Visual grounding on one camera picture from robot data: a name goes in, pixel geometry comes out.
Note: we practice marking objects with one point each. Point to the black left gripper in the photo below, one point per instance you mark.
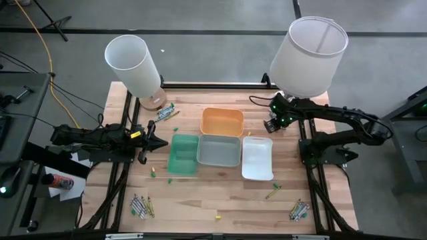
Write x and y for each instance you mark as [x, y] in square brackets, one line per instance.
[148, 141]

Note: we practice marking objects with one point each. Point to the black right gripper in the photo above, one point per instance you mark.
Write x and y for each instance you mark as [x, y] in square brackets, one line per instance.
[282, 111]

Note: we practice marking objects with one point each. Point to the blue paper-wrapped crayon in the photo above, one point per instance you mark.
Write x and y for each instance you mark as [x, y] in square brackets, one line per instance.
[298, 210]
[165, 112]
[163, 117]

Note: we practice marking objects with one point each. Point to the green paper-wrapped crayon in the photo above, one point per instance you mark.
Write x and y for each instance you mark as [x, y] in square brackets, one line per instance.
[168, 107]

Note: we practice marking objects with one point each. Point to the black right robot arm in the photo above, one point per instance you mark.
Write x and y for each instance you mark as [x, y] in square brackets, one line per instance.
[333, 111]

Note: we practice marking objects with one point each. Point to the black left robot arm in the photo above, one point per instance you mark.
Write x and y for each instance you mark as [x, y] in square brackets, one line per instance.
[100, 136]

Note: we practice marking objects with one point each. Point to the green translucent plastic bin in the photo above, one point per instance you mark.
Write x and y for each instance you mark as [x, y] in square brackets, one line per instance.
[183, 155]

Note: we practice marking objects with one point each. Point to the white plastic bin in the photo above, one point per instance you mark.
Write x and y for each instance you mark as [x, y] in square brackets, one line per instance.
[257, 158]

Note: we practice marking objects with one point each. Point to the orange plastic bin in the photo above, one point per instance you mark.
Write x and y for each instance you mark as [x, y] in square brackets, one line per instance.
[221, 121]

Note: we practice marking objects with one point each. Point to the grey plastic bin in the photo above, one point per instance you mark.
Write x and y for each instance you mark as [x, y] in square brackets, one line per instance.
[218, 150]

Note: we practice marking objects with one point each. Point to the tapered shade lamp chrome base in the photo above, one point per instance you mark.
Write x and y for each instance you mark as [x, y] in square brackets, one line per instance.
[307, 60]

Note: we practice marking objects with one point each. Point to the cylinder shade lamp wooden base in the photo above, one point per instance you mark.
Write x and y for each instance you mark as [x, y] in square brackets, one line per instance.
[133, 66]

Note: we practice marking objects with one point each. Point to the white paper sheets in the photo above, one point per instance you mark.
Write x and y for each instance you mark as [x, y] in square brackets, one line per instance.
[75, 191]

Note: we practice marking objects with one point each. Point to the orange spray can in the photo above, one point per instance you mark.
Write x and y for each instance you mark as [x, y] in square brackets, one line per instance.
[61, 182]

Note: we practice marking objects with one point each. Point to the black flat beam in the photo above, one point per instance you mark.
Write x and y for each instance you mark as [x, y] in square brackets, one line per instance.
[50, 158]

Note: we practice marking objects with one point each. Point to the black side table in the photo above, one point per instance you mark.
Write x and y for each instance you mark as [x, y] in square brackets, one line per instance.
[405, 150]

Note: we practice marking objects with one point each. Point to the grey side table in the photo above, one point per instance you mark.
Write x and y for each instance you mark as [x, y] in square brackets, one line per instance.
[23, 126]

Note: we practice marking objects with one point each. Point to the black clamp tool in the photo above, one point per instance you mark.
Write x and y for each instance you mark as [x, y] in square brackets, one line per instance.
[20, 95]

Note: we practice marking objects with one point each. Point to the black round cap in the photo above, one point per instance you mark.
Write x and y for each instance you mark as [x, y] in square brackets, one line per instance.
[32, 226]

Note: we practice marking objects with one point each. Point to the black computer mouse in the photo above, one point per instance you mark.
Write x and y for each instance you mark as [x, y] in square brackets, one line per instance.
[11, 180]

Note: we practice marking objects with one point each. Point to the black tripod stand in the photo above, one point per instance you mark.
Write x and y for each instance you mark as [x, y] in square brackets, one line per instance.
[53, 22]

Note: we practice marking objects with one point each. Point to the black aluminium rig frame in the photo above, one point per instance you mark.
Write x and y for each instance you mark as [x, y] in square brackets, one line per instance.
[217, 85]

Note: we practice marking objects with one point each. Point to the silver metal bracket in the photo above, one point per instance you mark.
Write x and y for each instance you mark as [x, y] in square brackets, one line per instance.
[310, 237]
[123, 236]

